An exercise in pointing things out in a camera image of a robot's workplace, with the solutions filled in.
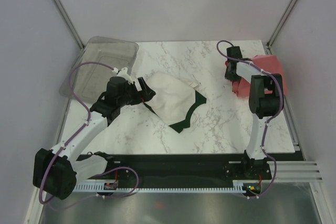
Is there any clear grey plastic bin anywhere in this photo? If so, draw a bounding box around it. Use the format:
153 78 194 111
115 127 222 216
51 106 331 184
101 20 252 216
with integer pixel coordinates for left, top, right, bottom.
59 36 139 103

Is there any aluminium frame post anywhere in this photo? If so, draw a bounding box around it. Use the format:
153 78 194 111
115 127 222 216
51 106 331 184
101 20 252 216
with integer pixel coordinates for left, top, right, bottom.
265 0 299 50
52 0 85 50

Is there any folded pink t-shirt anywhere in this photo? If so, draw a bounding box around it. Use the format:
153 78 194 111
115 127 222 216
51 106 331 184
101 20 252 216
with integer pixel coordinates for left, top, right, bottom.
231 55 289 99

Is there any white slotted cable duct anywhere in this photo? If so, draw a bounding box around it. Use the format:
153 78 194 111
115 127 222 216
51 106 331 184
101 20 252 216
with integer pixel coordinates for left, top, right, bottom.
74 179 261 194

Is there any cream green raglan t-shirt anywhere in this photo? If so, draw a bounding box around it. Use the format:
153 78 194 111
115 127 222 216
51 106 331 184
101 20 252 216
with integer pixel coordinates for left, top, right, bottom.
144 72 207 133

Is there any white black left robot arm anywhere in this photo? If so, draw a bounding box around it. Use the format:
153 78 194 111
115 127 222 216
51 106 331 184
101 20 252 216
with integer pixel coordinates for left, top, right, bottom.
33 77 156 200

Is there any left aluminium frame post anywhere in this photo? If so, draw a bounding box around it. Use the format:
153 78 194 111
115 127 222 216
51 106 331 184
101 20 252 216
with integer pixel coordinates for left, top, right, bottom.
52 0 85 50

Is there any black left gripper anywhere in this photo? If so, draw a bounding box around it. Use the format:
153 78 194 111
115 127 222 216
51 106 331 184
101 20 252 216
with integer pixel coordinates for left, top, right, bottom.
118 77 155 108

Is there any right aluminium frame post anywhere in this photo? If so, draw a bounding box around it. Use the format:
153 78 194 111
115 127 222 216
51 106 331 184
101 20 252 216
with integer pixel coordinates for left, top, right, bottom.
265 0 299 50

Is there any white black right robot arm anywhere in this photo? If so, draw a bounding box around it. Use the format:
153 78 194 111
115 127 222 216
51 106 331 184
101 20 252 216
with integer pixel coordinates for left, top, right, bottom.
225 46 284 179

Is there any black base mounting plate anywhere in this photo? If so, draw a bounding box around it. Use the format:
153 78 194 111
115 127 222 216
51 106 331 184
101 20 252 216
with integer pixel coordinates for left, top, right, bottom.
93 154 272 187

